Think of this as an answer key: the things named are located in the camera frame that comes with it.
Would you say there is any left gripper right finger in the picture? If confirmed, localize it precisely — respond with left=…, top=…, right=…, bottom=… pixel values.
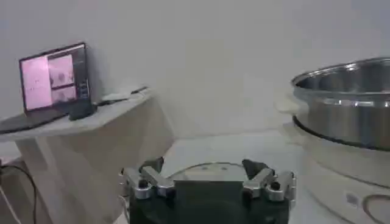
left=242, top=158, right=297, bottom=202

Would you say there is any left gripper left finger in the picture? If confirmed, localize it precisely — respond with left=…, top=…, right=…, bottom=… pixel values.
left=120, top=156, right=177, bottom=200

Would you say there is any white cooker base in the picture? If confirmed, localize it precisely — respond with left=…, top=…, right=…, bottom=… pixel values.
left=274, top=94, right=390, bottom=224

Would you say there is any white side desk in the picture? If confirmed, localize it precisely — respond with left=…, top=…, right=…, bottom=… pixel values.
left=0, top=87, right=175, bottom=224

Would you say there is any black computer mouse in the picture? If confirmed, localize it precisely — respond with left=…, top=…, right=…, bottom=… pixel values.
left=68, top=102, right=98, bottom=121

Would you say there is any steel steamer basket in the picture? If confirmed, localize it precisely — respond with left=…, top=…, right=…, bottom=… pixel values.
left=291, top=57, right=390, bottom=152

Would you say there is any black laptop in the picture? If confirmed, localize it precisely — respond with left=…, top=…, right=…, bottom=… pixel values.
left=0, top=41, right=95, bottom=135

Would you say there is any black floor cable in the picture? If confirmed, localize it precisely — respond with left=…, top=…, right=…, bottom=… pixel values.
left=0, top=164, right=38, bottom=224

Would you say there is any white floor cable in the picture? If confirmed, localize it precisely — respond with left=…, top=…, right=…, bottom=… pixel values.
left=0, top=185, right=23, bottom=224

